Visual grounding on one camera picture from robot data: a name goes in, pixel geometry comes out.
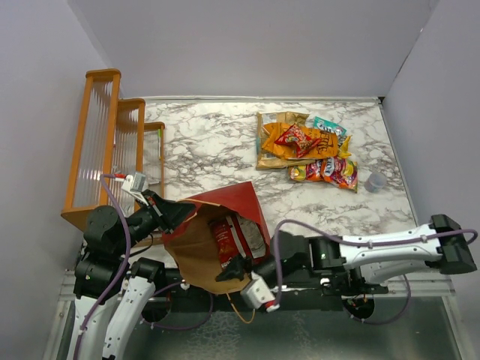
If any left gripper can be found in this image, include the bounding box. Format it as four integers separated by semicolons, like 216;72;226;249
115;187;197;254

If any red paper bag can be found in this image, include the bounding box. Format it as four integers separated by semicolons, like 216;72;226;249
163;181;270;295

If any gold chips bag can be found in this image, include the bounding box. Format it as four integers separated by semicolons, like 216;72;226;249
256;111;315;170

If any red Fox's fruit candy bag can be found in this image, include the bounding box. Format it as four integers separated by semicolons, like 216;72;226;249
288;157;358;193

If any red snack mix packet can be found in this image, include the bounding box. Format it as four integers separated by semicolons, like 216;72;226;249
274;124;320;158

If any orange Kettle honey dijon bag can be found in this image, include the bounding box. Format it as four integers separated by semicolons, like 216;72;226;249
262;126;338;160

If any yellow M&M's packet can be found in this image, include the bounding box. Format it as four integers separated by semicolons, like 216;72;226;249
337;136;352;158

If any teal Fox's candy bag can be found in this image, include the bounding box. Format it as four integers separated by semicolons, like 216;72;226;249
313;116;347;146

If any red Doritos chips bag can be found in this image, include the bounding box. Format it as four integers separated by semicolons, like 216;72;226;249
209;214;267;270

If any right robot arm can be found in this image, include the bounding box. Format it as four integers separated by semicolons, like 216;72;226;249
215;214;477;296

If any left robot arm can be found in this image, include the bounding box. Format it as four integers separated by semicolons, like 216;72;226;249
67;190;195;359

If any orange wooden rack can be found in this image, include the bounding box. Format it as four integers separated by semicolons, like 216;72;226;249
61;68;165;230

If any small clear plastic cup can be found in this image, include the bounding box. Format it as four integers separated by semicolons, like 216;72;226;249
364;172;387;194

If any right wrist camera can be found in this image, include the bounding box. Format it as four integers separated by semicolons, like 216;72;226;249
240;271;280;313

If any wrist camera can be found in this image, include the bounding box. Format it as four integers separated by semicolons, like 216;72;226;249
240;271;280;313
113;172;148;204

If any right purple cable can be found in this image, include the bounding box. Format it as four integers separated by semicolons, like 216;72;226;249
268;219;479;326

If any purple cable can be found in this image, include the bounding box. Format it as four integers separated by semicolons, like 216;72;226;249
268;219;479;326
70;172;215;360

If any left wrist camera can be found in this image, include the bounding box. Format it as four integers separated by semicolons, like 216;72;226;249
113;172;148;204

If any black mounting rail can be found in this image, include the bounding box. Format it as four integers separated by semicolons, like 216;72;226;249
123;255;391;313

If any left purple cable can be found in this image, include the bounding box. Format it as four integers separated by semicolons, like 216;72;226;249
70;172;215;360

